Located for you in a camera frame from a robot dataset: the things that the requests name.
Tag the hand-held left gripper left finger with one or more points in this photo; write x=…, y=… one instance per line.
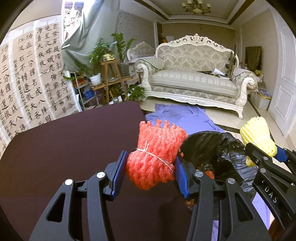
x=119, y=176

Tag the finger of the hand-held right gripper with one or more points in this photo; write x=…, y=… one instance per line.
x=256, y=153
x=281, y=154

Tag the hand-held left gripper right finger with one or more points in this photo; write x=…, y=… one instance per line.
x=181, y=176

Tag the yellow foam fruit net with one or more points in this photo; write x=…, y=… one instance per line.
x=256, y=132

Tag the black trash bag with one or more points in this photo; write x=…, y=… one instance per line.
x=208, y=148

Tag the red foam fruit net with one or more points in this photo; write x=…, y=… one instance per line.
x=150, y=148

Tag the person's right forearm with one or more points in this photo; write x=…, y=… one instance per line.
x=278, y=226

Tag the storage box with papers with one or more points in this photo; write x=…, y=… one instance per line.
x=261, y=98

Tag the purple cloth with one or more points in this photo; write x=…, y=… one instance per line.
x=180, y=115

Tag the white panelled door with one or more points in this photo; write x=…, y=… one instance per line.
x=284, y=81

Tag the grey quilted throw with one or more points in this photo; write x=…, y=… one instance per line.
x=152, y=63
x=244, y=73

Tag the low green potted plant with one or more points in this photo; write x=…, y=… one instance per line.
x=136, y=92

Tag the metal storage shelf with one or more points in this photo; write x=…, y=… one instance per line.
x=86, y=92

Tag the papers on sofa seat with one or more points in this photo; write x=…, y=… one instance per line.
x=215, y=73

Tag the dark upright object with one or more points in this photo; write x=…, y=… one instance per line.
x=232, y=62

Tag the dark framed panel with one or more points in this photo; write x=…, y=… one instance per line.
x=253, y=58

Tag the wooden plant stand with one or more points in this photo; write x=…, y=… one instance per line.
x=111, y=81

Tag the ornate white grey sofa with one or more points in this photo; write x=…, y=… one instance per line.
x=192, y=81

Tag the potted plant white pot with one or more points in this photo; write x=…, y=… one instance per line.
x=95, y=80

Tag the tall potted plant grey pot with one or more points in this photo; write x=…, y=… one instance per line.
x=124, y=68

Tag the potted plant patterned pot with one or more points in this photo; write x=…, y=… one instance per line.
x=108, y=57

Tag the ornate white armchair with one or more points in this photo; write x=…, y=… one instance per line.
x=141, y=49

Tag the chandelier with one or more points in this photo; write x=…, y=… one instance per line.
x=196, y=7

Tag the wall of calligraphy paper sheets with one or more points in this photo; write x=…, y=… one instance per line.
x=30, y=81

